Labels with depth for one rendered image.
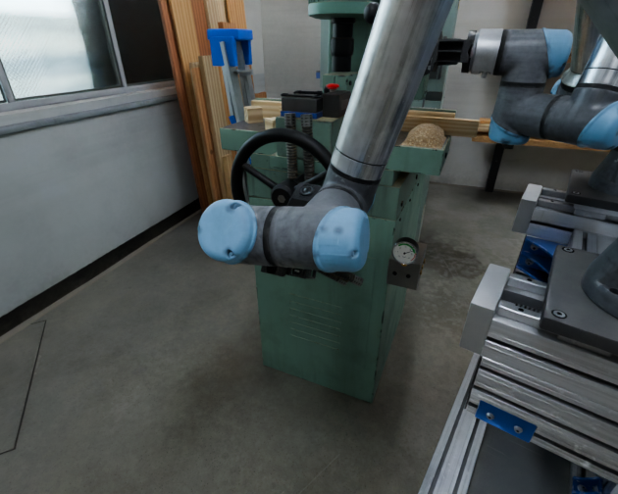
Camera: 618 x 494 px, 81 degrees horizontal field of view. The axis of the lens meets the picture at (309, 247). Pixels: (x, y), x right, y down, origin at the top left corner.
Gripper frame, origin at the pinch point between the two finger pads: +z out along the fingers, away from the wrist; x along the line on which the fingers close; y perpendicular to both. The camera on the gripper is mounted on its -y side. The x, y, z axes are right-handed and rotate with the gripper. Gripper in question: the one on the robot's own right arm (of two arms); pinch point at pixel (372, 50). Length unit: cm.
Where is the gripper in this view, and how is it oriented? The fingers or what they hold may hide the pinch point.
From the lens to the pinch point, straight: 88.5
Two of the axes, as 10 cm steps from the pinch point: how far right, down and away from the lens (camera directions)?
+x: -0.3, 8.9, 4.5
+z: -9.2, -2.0, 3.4
